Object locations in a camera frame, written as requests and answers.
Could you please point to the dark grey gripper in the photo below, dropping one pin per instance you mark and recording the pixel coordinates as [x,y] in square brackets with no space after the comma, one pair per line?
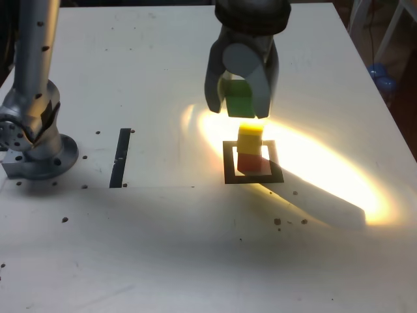
[251,39]

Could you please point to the green cube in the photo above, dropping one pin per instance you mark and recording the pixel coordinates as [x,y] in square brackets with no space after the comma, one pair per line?
[239,101]

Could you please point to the yellow cube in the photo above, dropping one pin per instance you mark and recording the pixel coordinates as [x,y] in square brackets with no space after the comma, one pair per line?
[249,140]

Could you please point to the red cube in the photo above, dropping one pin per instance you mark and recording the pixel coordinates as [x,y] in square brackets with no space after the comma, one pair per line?
[249,163]

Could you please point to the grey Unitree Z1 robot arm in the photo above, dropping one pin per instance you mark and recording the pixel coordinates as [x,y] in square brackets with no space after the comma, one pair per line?
[36,65]

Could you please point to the black tape square outline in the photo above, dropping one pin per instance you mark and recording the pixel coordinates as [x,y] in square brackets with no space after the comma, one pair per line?
[228,169]

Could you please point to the black tape strip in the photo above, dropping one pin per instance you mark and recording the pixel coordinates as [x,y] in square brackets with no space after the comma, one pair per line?
[119,163]

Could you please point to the blue round object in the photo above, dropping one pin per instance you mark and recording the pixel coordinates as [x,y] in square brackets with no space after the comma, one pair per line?
[386,84]

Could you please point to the white metal frame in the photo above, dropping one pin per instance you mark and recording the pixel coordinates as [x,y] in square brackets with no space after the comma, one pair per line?
[391,29]

